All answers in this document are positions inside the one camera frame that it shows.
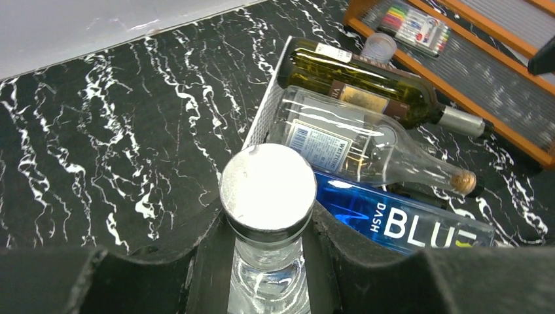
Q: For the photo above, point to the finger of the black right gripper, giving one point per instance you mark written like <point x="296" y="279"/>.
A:
<point x="543" y="61"/>

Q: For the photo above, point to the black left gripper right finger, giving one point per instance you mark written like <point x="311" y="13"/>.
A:
<point x="348" y="273"/>

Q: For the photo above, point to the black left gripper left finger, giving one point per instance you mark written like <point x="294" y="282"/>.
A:
<point x="186" y="271"/>

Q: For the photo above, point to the blue square glass bottle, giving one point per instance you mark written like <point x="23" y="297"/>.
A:
<point x="396" y="222"/>

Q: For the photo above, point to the clear round glass bottle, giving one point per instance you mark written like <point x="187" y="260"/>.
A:
<point x="268" y="192"/>

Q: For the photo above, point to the dark black-capped wine bottle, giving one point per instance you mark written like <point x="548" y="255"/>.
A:
<point x="417" y="195"/>

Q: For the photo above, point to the clear labelled wine bottle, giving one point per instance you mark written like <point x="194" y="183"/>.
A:
<point x="360" y="145"/>

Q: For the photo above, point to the green wine bottle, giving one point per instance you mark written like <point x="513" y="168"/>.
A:
<point x="345" y="76"/>

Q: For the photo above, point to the orange wooden shelf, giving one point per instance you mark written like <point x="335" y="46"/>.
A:
<point x="488" y="83"/>

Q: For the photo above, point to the coloured marker pen pack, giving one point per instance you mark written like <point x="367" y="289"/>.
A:
<point x="415" y="29"/>

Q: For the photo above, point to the small clear plastic cup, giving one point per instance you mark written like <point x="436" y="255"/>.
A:
<point x="379" y="47"/>

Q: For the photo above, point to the white wire wine rack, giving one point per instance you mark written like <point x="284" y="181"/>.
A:
<point x="266" y="112"/>

